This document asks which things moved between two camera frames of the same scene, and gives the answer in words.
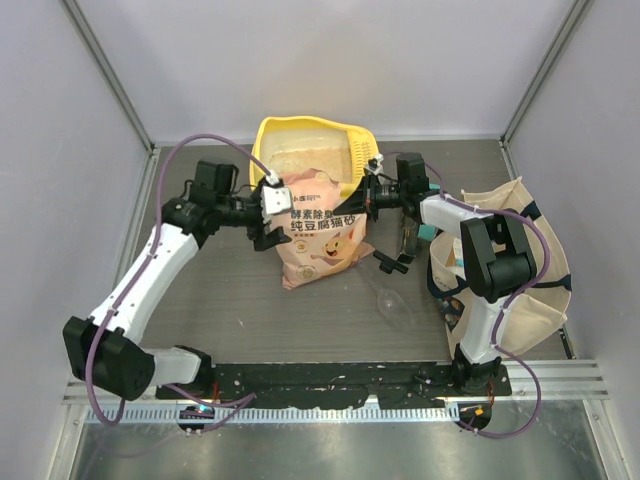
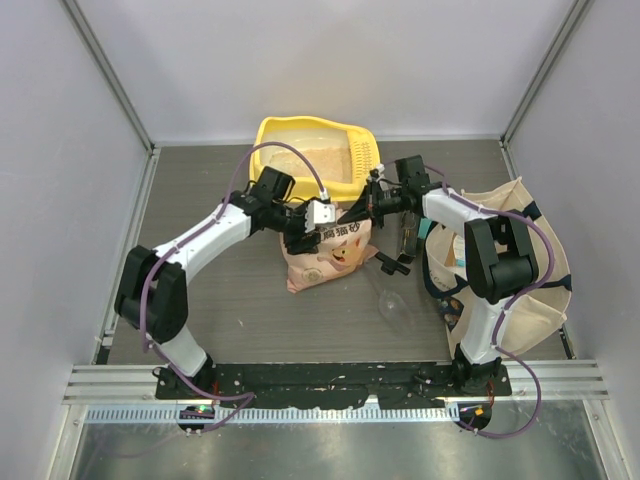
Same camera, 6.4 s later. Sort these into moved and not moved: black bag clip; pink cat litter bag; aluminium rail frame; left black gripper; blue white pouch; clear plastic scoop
Moved: left black gripper; pink cat litter bag
Not moved: clear plastic scoop; blue white pouch; aluminium rail frame; black bag clip
